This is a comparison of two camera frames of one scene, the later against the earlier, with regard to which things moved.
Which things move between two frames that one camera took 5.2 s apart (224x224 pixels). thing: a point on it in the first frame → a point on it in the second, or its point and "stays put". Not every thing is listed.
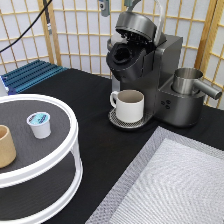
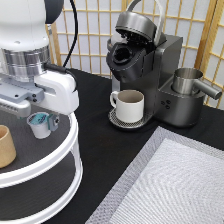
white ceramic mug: [129, 104] stays put
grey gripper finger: [104, 7] → [51, 91]
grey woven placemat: [177, 179] stays put
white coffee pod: [40, 124] stays put
